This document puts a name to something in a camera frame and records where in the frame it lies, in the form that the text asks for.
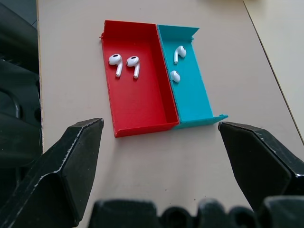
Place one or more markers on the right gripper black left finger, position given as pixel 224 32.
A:
pixel 59 171

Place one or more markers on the white earbud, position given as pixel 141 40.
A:
pixel 132 61
pixel 176 76
pixel 181 51
pixel 115 59

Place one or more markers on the red plastic tray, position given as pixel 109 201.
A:
pixel 142 99

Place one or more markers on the blue plastic tray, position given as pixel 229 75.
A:
pixel 190 95

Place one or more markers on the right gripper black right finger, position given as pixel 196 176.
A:
pixel 259 161

